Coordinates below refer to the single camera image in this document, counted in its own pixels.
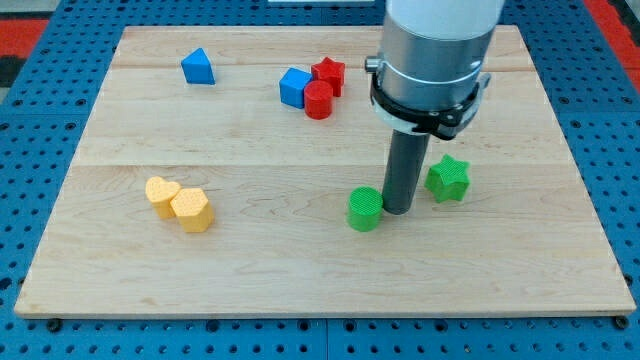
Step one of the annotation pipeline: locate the green cylinder block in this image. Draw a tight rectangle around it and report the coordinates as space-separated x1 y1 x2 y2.
347 186 383 232

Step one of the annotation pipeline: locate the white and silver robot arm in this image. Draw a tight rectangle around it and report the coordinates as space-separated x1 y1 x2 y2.
365 0 504 140

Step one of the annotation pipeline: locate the red cylinder block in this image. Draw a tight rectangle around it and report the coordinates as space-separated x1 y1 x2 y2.
303 80 333 120

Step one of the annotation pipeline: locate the wooden board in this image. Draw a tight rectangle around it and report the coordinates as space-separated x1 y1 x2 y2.
14 26 636 319

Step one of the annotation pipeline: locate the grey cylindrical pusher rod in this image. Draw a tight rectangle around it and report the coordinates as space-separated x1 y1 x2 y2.
382 130 430 215

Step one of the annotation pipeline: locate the blue cube block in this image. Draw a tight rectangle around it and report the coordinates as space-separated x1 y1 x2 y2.
279 68 313 109

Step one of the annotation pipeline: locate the red star block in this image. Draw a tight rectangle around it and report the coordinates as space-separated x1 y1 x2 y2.
311 57 346 97

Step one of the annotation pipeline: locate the green star block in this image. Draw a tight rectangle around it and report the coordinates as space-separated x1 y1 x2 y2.
424 154 470 203

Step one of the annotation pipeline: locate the yellow pentagon block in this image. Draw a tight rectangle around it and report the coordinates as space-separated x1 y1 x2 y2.
170 188 215 233

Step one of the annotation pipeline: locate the yellow heart block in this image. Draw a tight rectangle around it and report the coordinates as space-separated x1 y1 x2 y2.
145 176 182 219

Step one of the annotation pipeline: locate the blue triangle block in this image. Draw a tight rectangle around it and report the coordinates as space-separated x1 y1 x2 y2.
181 48 216 85

